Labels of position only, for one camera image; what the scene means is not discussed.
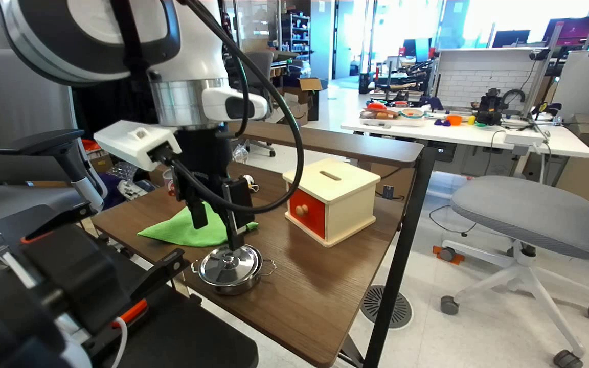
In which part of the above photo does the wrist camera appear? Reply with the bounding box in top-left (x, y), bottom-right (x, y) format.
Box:
top-left (94, 121), bottom-right (183, 172)

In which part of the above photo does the black machine on desk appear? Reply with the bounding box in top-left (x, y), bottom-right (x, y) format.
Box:
top-left (475, 88), bottom-right (526, 126)

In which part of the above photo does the black cable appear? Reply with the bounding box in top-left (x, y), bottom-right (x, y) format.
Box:
top-left (428, 204), bottom-right (472, 237)

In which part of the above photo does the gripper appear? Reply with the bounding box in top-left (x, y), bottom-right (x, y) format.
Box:
top-left (174, 128), bottom-right (256, 252)

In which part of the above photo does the tray of toy food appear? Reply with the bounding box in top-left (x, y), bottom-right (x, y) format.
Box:
top-left (359, 102), bottom-right (426, 127)

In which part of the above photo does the silver pot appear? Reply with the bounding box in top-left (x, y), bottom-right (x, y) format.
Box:
top-left (191, 245), bottom-right (278, 296)

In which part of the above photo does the white desk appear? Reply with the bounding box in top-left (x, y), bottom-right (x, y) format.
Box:
top-left (341, 117), bottom-right (589, 186)

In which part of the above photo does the round floor vent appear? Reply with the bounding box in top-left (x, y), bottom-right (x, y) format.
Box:
top-left (360, 285), bottom-right (413, 329)

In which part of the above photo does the camera on mount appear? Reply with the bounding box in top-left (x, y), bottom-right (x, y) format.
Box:
top-left (522, 25), bottom-right (564, 119)

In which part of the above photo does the silver lid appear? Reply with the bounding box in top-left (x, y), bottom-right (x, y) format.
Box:
top-left (198, 245), bottom-right (263, 286)

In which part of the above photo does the wooden box with red drawer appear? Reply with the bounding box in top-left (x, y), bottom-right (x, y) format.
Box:
top-left (282, 158), bottom-right (381, 248)

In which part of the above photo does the red drawer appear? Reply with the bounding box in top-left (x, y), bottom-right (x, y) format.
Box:
top-left (288, 188), bottom-right (327, 240)

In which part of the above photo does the clear plastic bag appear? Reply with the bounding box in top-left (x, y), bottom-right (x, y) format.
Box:
top-left (107, 161), bottom-right (140, 186)

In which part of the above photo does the grey office chair with armrest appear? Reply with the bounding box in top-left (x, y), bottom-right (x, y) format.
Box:
top-left (0, 49), bottom-right (108, 241)

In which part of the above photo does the dark office chair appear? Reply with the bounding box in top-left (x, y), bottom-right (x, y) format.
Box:
top-left (242, 51), bottom-right (278, 157)

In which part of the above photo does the white tile pattern board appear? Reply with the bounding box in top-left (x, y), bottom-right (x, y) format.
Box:
top-left (435, 48), bottom-right (551, 111)

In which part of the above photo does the shelf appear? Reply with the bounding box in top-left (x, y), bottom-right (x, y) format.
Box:
top-left (281, 13), bottom-right (311, 55)

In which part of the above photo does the row of monitors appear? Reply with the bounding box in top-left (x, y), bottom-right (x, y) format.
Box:
top-left (491, 15), bottom-right (589, 51)

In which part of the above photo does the stack of cardboard boxes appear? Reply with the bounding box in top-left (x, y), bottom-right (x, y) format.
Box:
top-left (277, 77), bottom-right (326, 127)

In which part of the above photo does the grey office chair white base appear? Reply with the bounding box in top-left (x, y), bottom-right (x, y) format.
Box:
top-left (438, 176), bottom-right (589, 368)

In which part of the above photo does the green cloth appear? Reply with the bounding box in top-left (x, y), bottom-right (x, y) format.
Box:
top-left (138, 202), bottom-right (259, 248)

